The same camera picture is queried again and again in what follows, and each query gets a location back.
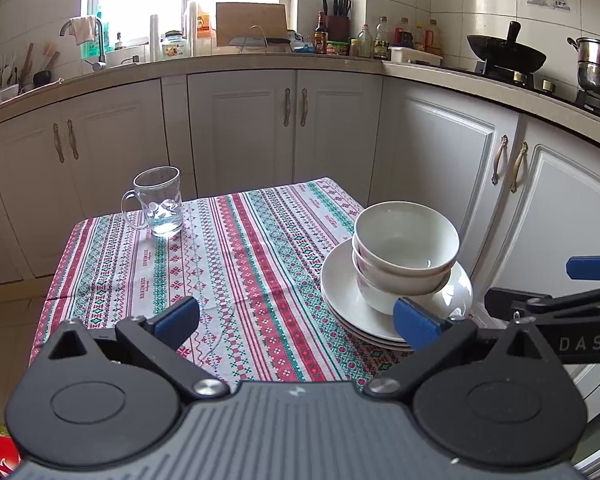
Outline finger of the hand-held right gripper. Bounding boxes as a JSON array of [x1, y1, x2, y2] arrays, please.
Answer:
[[484, 286, 600, 322], [566, 254, 600, 281]]

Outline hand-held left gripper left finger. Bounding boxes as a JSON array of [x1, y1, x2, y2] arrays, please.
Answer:
[[32, 296, 230, 403]]

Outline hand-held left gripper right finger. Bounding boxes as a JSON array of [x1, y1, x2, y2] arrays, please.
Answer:
[[364, 296, 563, 403]]

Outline white plate fruit print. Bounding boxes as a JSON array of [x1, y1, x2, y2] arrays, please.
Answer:
[[321, 244, 474, 343], [324, 305, 417, 348], [330, 316, 414, 352]]

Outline white ceramic bowl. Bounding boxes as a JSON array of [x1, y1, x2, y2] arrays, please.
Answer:
[[354, 201, 461, 283], [351, 247, 453, 297], [356, 275, 448, 317]]

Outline striped patterned tablecloth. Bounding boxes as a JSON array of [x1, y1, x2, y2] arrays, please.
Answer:
[[30, 177, 416, 383]]

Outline clear glass mug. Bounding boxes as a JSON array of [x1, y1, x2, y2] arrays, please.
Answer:
[[121, 166, 185, 238]]

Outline black gas stove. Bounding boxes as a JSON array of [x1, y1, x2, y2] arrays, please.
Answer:
[[475, 60, 600, 117]]

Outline black wok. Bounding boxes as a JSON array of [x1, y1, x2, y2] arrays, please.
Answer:
[[466, 21, 548, 75]]

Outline beige kitchen countertop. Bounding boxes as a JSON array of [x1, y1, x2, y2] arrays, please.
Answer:
[[0, 50, 600, 153]]

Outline white plastic tray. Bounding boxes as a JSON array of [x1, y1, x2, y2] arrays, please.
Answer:
[[389, 46, 443, 67]]

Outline glass jar floral print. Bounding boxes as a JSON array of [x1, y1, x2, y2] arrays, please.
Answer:
[[161, 31, 188, 58]]

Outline amber oil bottle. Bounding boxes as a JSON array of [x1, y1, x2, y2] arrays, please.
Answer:
[[426, 19, 443, 55]]

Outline chrome faucet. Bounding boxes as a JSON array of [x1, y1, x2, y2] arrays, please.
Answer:
[[60, 16, 107, 72]]

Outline stack of plastic cups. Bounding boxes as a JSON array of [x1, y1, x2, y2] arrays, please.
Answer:
[[149, 14, 162, 62]]

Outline clear bottle green label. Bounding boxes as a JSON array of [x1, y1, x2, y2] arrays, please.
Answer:
[[373, 16, 391, 60]]

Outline green dish soap bottle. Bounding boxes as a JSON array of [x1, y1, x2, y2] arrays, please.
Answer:
[[80, 7, 111, 59]]

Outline clear plastic bottle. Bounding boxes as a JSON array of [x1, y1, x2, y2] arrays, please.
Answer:
[[186, 0, 201, 56]]

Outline utensil holder with utensils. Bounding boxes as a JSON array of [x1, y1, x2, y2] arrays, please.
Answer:
[[0, 42, 63, 91]]

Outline orange label bottle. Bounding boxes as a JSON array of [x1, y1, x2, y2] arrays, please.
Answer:
[[196, 0, 217, 42]]

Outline dark sauce bottle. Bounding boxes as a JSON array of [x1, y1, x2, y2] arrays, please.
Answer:
[[314, 11, 329, 55]]

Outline white rag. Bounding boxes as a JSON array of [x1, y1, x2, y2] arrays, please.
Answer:
[[70, 16, 97, 46]]

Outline knife block with knives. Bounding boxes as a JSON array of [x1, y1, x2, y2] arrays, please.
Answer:
[[322, 0, 352, 43]]

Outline cardboard box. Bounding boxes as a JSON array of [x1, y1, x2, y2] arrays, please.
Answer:
[[215, 2, 288, 48]]

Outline white wire handle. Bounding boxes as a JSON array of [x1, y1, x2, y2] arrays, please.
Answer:
[[247, 25, 271, 54]]

